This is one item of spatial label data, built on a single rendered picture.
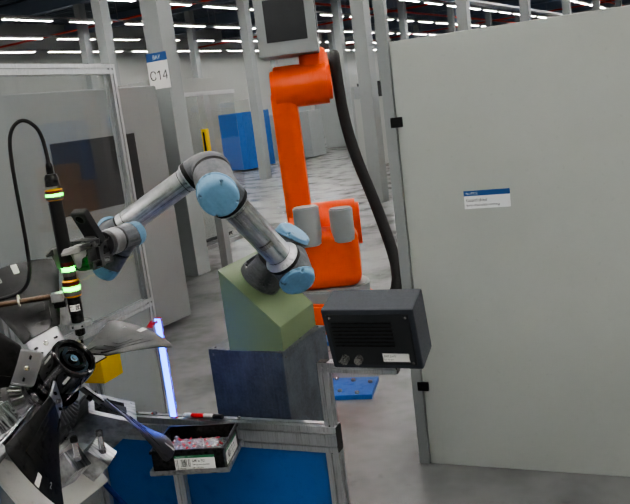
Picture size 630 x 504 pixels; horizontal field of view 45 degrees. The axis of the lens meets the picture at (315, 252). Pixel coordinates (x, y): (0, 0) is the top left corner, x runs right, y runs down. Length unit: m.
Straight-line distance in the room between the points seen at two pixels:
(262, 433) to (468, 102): 1.74
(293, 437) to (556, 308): 1.58
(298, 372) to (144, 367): 1.15
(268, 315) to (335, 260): 3.33
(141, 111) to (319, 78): 1.65
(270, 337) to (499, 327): 1.36
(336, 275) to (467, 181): 2.57
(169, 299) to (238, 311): 4.30
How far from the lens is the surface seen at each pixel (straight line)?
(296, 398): 2.59
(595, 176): 3.36
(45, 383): 2.04
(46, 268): 2.23
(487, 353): 3.60
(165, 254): 6.77
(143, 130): 6.67
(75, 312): 2.10
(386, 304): 2.03
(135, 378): 3.52
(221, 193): 2.16
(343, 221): 5.72
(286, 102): 5.90
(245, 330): 2.55
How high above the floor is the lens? 1.77
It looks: 11 degrees down
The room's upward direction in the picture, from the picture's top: 7 degrees counter-clockwise
